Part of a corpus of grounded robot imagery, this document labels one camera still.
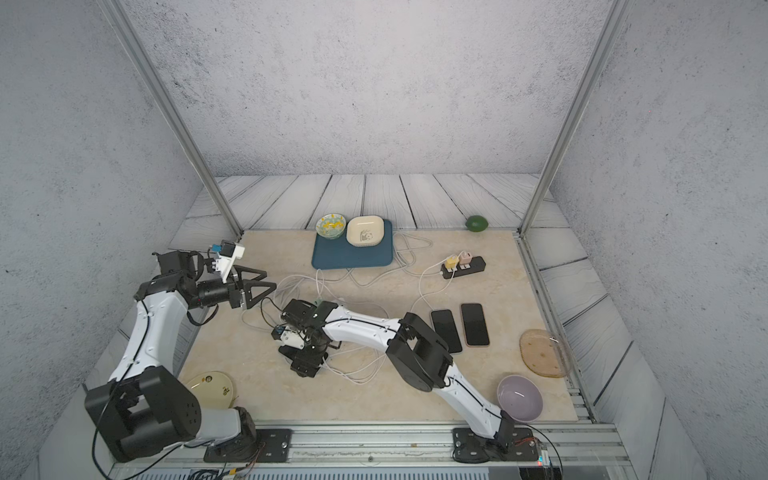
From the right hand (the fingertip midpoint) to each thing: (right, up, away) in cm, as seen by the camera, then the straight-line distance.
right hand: (309, 358), depth 85 cm
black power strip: (+54, +26, +22) cm, 63 cm away
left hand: (-7, +23, -10) cm, 26 cm away
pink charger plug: (+48, +28, +17) cm, 58 cm away
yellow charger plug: (+43, +27, +15) cm, 53 cm away
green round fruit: (+56, +41, +33) cm, 77 cm away
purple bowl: (+57, -8, -6) cm, 58 cm away
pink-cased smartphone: (+49, +8, +8) cm, 50 cm away
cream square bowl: (+13, +38, +33) cm, 52 cm away
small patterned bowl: (0, +40, +33) cm, 52 cm away
